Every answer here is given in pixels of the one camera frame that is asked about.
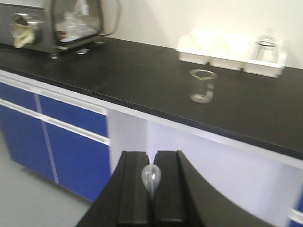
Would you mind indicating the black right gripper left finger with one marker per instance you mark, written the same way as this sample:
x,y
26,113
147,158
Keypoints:
x,y
124,200

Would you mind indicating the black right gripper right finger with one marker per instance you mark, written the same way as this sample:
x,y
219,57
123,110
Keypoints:
x,y
185,199

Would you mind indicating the clear plastic pipette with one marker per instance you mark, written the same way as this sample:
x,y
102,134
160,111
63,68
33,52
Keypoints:
x,y
151,177

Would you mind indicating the blue cabinet door right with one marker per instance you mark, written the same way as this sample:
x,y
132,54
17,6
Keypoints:
x,y
82,164

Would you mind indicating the blue cabinet door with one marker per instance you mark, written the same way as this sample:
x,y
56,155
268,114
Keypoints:
x,y
26,141
82,164

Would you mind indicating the blue drawer front right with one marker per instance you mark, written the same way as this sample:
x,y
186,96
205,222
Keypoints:
x,y
74,115

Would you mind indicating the blue drawer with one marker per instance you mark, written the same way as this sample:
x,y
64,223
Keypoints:
x,y
74,115
18,96

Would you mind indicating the clear glass beaker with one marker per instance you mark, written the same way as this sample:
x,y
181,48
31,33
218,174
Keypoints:
x,y
204,84

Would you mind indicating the blue cabinet door left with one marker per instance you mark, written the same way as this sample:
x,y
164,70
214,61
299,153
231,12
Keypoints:
x,y
26,141

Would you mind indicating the white plastic bin left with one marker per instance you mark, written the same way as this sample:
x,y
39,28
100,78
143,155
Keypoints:
x,y
195,47

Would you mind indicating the white plastic bin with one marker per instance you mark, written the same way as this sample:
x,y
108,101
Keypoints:
x,y
195,47
268,69
229,51

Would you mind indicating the white plastic bin middle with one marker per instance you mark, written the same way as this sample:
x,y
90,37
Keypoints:
x,y
229,51

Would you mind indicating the blue drawer front left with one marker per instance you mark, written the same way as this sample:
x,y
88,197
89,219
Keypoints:
x,y
18,96

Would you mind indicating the white plastic bin right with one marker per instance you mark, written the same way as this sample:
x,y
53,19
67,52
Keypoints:
x,y
268,69

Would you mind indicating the clear round-bottom glass flask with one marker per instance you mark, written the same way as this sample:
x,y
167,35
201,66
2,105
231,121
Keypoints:
x,y
267,47

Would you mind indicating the stainless steel lab machine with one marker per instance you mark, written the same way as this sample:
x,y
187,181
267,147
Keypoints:
x,y
52,26

